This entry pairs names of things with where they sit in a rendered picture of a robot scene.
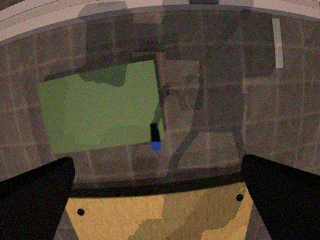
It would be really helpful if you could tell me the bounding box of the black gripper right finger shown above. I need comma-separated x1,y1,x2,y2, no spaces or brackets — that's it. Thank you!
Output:
240,155,320,240

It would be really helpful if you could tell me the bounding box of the green tray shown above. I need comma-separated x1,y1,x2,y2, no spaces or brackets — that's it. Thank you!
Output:
36,60,164,153

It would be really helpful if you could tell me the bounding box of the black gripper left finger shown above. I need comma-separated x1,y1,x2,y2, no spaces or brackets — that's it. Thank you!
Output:
0,157,75,240

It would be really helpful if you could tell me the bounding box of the dark blue pin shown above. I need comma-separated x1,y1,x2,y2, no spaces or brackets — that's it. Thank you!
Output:
151,124,161,151

